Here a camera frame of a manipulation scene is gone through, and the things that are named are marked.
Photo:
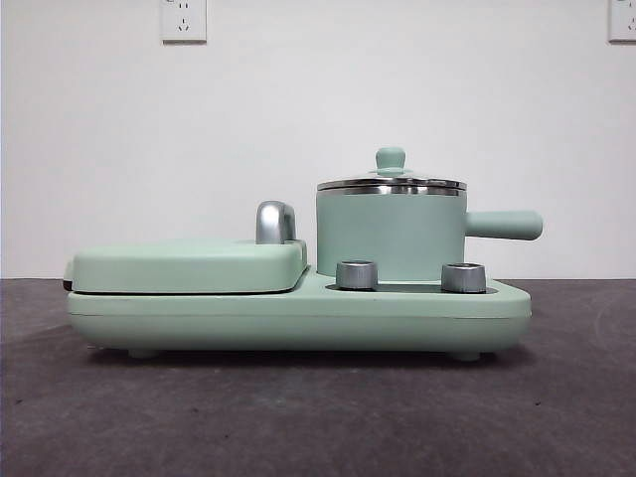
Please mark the glass pot lid green knob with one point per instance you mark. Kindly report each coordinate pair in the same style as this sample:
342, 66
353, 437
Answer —
391, 159

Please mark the silver control knob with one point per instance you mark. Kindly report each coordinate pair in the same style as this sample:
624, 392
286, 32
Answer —
463, 277
357, 274

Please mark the mint green breakfast machine base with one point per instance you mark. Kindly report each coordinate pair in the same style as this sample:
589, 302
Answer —
149, 320

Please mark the white wall socket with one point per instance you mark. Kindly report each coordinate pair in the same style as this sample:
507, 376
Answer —
623, 22
184, 22

